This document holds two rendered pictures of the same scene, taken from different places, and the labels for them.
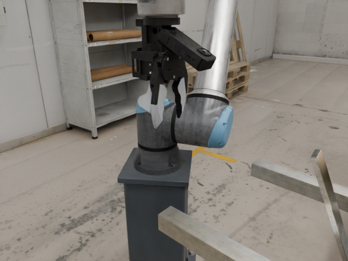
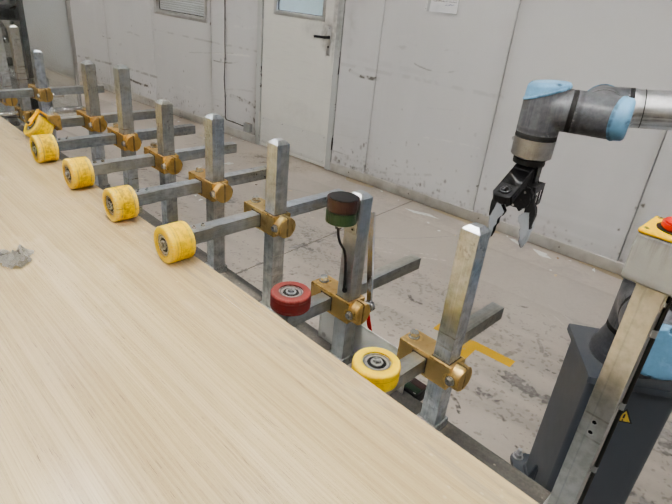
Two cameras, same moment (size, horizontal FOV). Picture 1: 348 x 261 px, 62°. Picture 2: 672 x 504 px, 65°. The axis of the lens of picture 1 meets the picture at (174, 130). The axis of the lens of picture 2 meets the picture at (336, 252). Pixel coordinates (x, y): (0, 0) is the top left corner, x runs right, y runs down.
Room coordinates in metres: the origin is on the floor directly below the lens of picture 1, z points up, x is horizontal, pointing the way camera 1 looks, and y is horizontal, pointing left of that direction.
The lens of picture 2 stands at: (0.20, -1.17, 1.45)
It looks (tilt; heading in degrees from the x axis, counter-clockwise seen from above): 27 degrees down; 91
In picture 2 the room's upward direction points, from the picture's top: 6 degrees clockwise
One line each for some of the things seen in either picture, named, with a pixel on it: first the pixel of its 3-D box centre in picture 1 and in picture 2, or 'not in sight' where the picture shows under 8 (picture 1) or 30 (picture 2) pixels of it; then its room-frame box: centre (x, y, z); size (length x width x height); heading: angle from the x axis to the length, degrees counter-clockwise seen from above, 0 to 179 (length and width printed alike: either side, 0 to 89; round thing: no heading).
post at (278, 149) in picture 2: not in sight; (274, 239); (0.03, -0.06, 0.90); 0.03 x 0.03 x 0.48; 49
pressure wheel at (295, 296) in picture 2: not in sight; (289, 313); (0.10, -0.30, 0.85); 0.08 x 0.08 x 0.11
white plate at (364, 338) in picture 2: not in sight; (360, 344); (0.25, -0.23, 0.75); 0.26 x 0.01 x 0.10; 139
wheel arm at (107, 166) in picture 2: not in sight; (163, 157); (-0.37, 0.30, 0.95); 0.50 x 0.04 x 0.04; 49
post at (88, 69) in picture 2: not in sight; (95, 132); (-0.72, 0.60, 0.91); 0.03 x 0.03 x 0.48; 49
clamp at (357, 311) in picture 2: not in sight; (338, 301); (0.20, -0.22, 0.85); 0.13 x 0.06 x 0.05; 139
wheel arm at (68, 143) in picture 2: not in sight; (125, 136); (-0.56, 0.47, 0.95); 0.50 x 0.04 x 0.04; 49
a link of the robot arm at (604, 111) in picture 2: not in sight; (599, 115); (0.70, 0.00, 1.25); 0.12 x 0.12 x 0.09; 71
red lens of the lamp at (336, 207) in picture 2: not in sight; (342, 202); (0.18, -0.26, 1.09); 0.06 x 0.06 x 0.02
